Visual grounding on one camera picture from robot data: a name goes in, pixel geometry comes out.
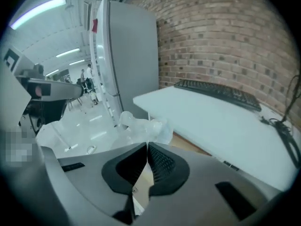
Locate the distant ceiling light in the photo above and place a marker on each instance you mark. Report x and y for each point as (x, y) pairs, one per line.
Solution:
(76, 62)
(68, 52)
(52, 72)

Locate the clear plastic bag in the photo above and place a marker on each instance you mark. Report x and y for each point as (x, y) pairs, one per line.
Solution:
(145, 128)

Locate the black keyboard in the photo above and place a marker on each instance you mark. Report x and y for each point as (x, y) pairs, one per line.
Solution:
(218, 93)

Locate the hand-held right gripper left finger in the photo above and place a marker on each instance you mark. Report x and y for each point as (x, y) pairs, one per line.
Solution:
(94, 173)

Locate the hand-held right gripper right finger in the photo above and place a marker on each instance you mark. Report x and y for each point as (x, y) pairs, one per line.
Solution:
(200, 180)

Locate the white desk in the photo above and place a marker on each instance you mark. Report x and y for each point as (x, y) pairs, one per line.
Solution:
(211, 131)

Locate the long ceiling light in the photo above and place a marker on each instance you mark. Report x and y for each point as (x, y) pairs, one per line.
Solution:
(37, 12)

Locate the small white floor container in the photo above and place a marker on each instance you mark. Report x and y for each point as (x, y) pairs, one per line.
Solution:
(94, 98)

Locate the white tall cabinet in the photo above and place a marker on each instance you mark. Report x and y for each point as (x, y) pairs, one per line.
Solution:
(131, 55)

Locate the red sticker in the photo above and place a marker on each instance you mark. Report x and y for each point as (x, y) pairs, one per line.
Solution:
(94, 26)

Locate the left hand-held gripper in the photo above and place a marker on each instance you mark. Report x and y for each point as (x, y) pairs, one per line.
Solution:
(14, 91)

